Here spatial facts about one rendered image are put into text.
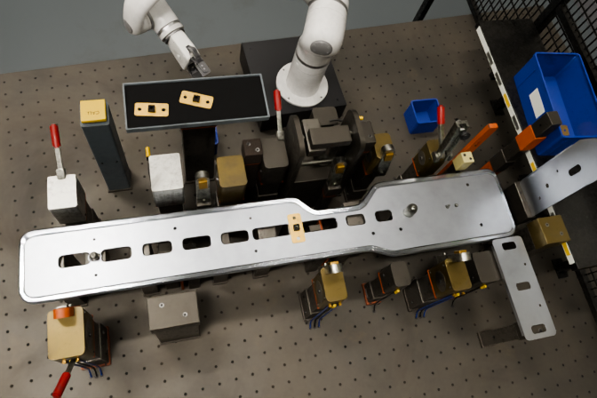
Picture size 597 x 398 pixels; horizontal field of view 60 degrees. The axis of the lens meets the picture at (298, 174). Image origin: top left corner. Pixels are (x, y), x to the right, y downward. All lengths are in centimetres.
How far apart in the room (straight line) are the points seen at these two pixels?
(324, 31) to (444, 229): 67
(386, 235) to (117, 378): 87
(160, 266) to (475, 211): 92
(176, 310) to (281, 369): 46
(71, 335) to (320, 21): 103
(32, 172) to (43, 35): 132
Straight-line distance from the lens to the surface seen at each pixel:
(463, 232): 160
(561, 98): 197
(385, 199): 154
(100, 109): 141
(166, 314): 135
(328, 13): 155
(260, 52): 195
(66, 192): 144
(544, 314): 166
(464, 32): 244
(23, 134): 196
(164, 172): 137
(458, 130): 151
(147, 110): 139
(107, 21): 309
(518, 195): 175
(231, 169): 140
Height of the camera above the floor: 236
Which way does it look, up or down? 64 degrees down
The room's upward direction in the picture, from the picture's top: 22 degrees clockwise
